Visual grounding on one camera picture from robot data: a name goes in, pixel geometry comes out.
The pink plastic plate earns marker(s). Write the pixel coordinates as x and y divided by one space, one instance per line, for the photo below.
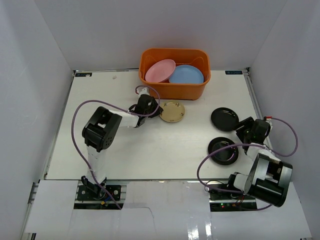
160 71

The orange plastic bin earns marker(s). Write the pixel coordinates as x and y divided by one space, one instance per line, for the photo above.
181 56

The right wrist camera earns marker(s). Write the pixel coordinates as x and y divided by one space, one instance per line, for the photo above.
268 119

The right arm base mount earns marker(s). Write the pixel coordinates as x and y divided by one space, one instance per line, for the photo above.
220 201

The glossy black plate front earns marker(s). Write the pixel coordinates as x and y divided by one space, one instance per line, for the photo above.
224 157

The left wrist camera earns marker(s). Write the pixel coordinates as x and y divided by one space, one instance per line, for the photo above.
142 91

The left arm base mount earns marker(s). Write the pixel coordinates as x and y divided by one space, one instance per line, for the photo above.
84 200

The blue plastic plate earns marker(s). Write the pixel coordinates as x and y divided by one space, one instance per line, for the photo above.
186 74

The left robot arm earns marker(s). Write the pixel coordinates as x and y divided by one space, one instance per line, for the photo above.
100 132

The small beige patterned plate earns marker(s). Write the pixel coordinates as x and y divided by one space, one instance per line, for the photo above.
173 111

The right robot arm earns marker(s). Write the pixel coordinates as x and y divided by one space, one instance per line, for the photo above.
269 177

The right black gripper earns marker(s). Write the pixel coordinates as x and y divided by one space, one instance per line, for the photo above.
245 122

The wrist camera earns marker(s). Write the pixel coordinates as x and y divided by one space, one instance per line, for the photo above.
268 119
142 91

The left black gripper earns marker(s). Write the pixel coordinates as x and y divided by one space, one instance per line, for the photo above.
152 107

